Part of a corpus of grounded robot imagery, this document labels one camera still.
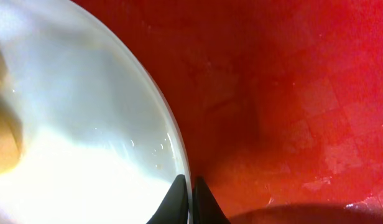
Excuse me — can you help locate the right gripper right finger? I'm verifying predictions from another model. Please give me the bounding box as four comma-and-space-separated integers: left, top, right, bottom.
193, 176, 231, 224

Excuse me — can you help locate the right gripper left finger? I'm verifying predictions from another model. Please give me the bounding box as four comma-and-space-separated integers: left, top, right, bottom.
147, 174, 188, 224

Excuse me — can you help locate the white plate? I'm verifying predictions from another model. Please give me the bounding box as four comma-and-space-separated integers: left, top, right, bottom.
0, 0, 191, 223

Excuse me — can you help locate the green and yellow sponge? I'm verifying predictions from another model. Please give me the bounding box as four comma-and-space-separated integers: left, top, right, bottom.
0, 51, 23, 175

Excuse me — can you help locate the red plastic tray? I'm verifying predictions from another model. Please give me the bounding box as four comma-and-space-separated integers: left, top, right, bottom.
80, 0, 383, 223

